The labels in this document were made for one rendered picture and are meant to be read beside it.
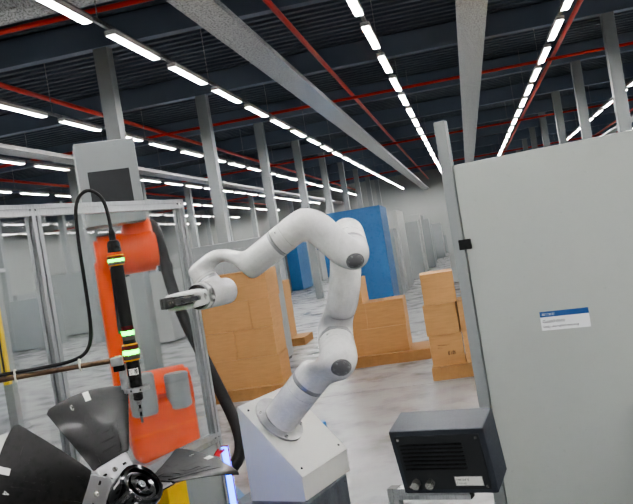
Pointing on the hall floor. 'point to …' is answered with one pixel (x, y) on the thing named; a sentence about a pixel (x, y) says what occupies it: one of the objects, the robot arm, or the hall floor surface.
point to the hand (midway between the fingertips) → (166, 303)
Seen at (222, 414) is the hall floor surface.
